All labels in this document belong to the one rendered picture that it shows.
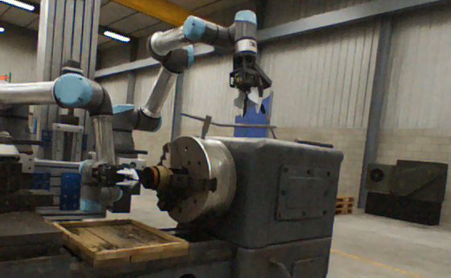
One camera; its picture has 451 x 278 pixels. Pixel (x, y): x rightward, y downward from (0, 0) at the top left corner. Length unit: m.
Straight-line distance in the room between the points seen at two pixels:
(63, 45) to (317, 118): 11.15
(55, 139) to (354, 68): 11.22
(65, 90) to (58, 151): 0.54
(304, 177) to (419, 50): 10.54
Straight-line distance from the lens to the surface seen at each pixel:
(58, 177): 1.76
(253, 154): 1.21
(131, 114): 1.86
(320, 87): 12.77
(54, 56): 1.98
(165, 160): 1.22
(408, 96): 11.55
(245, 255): 1.25
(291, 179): 1.36
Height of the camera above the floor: 1.18
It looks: 3 degrees down
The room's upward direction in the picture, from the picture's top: 6 degrees clockwise
